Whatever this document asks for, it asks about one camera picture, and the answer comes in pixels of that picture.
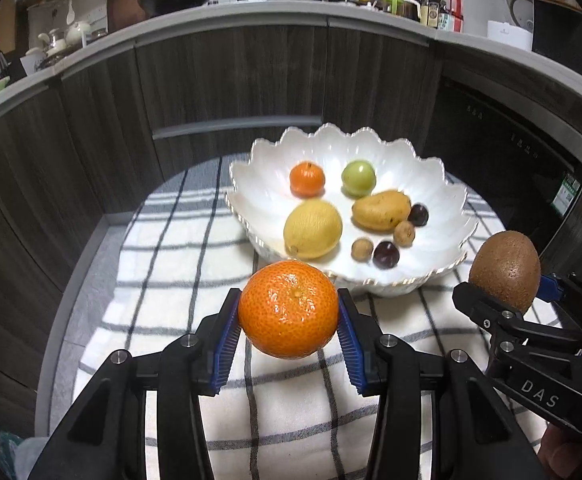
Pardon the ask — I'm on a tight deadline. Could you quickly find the brown kiwi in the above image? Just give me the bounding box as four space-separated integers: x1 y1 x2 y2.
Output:
469 231 541 313

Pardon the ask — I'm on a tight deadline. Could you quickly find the dark cherry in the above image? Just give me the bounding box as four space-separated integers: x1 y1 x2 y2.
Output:
408 204 430 228
372 240 401 269

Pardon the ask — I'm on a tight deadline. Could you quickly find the small brown longan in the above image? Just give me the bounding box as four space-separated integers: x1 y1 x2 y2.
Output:
393 220 416 247

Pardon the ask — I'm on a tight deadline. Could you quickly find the large orange mandarin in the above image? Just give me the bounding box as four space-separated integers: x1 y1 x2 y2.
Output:
238 260 339 360

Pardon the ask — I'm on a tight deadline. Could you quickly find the yellow lemon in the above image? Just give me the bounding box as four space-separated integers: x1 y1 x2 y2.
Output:
283 198 343 260

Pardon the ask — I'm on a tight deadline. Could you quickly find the small orange mandarin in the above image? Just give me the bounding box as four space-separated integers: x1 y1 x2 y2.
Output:
289 160 326 198

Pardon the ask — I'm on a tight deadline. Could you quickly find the built-in black oven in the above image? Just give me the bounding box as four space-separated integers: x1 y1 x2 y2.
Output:
423 77 582 252

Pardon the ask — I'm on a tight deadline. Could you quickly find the yellow mango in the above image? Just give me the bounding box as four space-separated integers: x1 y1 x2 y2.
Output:
352 190 411 232

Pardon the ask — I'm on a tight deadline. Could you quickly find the white checkered cloth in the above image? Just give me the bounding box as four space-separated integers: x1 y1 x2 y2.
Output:
73 155 562 480

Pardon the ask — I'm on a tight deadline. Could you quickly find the green round fruit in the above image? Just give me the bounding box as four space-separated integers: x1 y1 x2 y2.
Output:
341 159 377 197

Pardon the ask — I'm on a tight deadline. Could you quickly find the white electric kettle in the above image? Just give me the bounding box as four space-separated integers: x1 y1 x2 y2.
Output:
504 0 535 32

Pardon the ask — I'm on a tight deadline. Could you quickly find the dark sauce bottle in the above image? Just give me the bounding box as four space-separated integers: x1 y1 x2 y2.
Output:
427 0 442 29

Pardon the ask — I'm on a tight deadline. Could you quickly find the green jar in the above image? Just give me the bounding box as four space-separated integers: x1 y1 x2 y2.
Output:
383 0 404 16

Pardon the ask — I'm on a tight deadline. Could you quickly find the white teapot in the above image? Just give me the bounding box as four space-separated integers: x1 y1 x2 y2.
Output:
66 21 92 47

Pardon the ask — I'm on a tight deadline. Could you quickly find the grey drawer handle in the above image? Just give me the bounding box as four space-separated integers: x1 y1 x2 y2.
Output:
152 115 323 140

